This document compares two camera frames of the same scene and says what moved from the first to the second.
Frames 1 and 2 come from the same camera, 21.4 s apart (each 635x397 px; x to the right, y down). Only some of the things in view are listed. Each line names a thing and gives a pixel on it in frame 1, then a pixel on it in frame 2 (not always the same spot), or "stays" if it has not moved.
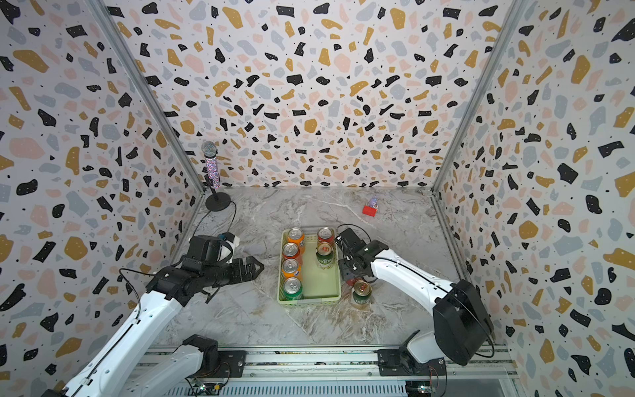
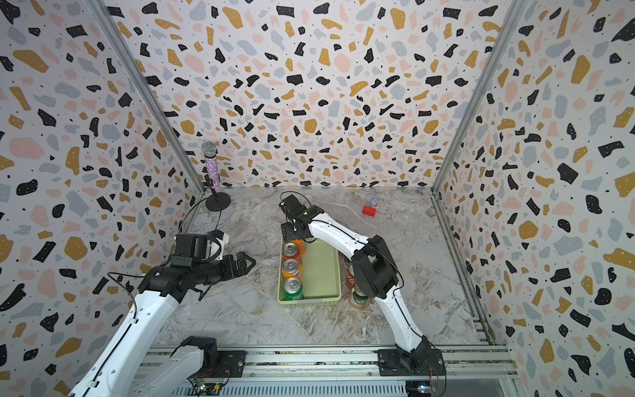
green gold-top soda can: x=361 y=294 stays
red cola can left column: x=291 y=251 stays
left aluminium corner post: x=103 y=16 stays
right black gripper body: x=346 y=268 -> x=288 y=231
